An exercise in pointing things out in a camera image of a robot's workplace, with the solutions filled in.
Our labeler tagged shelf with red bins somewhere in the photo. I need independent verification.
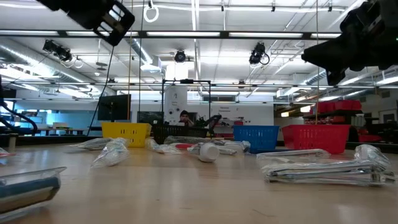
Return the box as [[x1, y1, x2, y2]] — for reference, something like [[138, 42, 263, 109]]
[[306, 99, 364, 126]]

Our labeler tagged silver ventilation duct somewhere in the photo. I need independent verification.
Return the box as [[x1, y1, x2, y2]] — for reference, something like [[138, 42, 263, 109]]
[[0, 36, 116, 96]]

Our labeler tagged white red toothpaste tube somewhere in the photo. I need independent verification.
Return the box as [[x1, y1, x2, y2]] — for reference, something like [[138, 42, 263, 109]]
[[0, 147, 18, 158]]

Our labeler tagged black cable hose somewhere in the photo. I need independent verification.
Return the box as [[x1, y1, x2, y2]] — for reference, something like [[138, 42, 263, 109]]
[[0, 74, 39, 135]]

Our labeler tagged white cable ring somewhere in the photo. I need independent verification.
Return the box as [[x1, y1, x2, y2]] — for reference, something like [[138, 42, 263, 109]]
[[143, 3, 160, 24]]

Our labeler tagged red crate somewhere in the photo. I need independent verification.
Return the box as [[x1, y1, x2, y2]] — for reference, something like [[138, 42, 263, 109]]
[[357, 133, 384, 144]]

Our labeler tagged silver nail clipper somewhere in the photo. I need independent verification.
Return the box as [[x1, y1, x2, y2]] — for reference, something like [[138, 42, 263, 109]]
[[262, 159, 397, 187], [354, 144, 392, 170], [256, 148, 331, 162]]

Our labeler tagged hanging black cable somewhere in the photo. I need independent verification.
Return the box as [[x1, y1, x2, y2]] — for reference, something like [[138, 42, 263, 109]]
[[86, 0, 124, 137], [137, 0, 146, 124]]

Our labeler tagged black hanging camera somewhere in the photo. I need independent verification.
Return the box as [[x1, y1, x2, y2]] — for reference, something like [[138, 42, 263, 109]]
[[174, 49, 187, 63], [248, 42, 271, 67], [42, 39, 73, 62]]

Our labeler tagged dark wall board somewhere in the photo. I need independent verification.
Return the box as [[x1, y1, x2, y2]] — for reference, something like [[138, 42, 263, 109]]
[[137, 111, 164, 125]]

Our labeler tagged person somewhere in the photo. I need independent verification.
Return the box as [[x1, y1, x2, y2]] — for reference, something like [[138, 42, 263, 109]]
[[178, 110, 195, 127]]

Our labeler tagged distant work table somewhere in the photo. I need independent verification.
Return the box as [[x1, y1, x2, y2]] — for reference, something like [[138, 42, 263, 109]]
[[37, 122, 90, 137]]

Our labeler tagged dark blue comb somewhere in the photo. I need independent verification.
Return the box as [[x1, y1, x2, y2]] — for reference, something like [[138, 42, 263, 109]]
[[0, 166, 67, 216]]

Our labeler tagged blue plastic basket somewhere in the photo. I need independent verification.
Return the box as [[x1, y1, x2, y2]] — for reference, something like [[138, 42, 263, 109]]
[[232, 124, 280, 154]]

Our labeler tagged black plastic basket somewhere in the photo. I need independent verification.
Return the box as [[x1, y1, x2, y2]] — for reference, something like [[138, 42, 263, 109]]
[[151, 124, 210, 146]]

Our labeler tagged distant black frame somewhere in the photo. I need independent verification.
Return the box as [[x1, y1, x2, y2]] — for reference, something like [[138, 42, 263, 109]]
[[160, 78, 212, 126]]

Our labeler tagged red white toothbrush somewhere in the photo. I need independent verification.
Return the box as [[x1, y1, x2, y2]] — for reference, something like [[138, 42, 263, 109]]
[[164, 136, 225, 151]]

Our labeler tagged red plastic basket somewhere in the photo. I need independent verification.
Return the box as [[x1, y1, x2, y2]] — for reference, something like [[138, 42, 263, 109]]
[[281, 124, 351, 155]]

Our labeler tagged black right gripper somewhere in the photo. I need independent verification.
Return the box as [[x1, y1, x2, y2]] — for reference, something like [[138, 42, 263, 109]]
[[301, 0, 386, 86]]

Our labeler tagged yellow plastic basket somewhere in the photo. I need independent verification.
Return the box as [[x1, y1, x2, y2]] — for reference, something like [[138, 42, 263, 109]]
[[101, 121, 152, 148]]

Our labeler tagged black computer monitor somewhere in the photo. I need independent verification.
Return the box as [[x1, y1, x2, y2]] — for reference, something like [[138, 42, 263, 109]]
[[97, 94, 132, 122]]

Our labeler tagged small grey post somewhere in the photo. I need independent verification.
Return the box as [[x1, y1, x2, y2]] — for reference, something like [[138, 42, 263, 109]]
[[8, 133, 18, 152]]

